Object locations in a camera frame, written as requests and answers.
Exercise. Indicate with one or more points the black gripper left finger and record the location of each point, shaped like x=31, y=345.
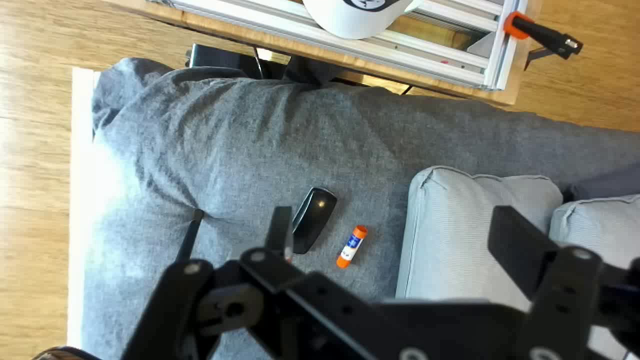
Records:
x=279, y=233

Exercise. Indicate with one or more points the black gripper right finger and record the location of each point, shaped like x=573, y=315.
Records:
x=561, y=293

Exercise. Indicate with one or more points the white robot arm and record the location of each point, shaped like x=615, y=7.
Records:
x=352, y=20

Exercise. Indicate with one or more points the black remote control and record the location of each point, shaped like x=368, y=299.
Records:
x=314, y=218

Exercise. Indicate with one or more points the orange white glue stick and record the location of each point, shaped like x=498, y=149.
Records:
x=350, y=246

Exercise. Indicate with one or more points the small light gray pillow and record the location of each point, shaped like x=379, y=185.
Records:
x=601, y=226

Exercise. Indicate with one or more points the grey fabric sofa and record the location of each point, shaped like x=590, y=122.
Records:
x=266, y=153

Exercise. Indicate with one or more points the large light gray pillow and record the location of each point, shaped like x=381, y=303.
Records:
x=460, y=233

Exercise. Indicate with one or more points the black bag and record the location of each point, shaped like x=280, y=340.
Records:
x=221, y=61

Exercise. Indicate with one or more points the wooden platform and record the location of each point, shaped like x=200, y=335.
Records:
x=221, y=27

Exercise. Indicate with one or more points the orange black clamp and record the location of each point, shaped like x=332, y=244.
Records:
x=533, y=29

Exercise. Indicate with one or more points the aluminium profile frame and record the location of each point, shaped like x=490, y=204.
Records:
x=440, y=57

